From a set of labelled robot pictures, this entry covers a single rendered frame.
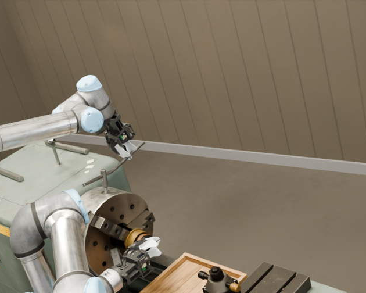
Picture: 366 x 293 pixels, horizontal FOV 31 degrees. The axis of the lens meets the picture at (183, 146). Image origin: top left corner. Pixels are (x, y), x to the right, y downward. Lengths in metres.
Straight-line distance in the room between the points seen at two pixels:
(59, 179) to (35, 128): 0.51
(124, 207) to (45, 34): 3.52
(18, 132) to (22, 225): 0.27
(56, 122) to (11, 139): 0.15
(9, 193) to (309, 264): 1.83
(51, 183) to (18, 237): 0.54
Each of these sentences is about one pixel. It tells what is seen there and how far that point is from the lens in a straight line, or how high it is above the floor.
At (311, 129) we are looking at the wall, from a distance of 4.41.
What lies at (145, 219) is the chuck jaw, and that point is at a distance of 2.35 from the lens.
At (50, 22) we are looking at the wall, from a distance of 5.57.
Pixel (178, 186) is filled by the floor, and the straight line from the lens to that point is 4.77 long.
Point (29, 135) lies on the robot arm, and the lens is 2.00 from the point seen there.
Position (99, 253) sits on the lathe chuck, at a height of 1.08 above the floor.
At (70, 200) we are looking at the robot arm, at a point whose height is 1.42.
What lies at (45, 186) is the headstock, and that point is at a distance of 2.48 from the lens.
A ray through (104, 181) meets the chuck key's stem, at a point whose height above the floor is 1.28.
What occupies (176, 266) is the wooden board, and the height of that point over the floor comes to 0.89.
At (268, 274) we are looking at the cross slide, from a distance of 2.14.
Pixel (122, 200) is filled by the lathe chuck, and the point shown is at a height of 1.19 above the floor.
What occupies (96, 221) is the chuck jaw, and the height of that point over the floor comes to 1.19.
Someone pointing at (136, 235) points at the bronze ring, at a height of 1.12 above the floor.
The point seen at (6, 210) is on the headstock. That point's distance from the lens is 2.43.
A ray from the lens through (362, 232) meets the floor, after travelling 3.89.
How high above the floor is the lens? 2.29
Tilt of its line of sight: 25 degrees down
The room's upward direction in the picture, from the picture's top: 17 degrees counter-clockwise
